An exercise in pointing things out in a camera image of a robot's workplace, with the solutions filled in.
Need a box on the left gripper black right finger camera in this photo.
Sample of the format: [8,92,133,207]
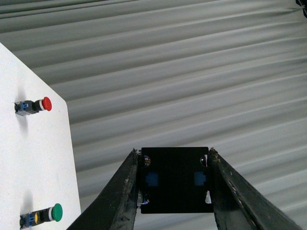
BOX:
[208,148,301,230]

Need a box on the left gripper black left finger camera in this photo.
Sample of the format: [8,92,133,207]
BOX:
[68,149,139,230]

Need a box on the yellow push button switch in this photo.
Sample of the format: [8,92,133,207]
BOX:
[138,147,213,214]

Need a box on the green push button switch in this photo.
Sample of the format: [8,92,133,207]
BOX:
[20,203,63,230]

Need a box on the red push button switch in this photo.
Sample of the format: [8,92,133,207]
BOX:
[14,97,52,116]

